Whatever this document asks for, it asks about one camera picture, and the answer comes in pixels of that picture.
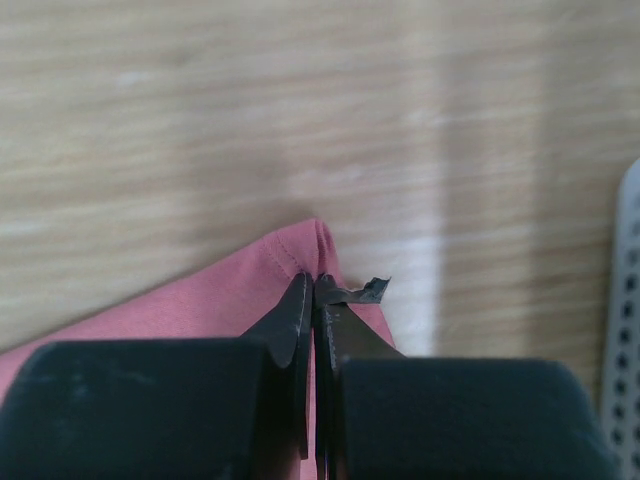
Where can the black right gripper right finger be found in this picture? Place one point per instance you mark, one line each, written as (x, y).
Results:
(383, 415)

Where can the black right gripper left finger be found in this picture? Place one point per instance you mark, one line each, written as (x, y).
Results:
(209, 408)

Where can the salmon red t-shirt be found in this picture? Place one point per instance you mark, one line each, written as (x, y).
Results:
(223, 300)

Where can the white plastic laundry basket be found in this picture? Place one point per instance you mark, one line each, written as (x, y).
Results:
(619, 406)

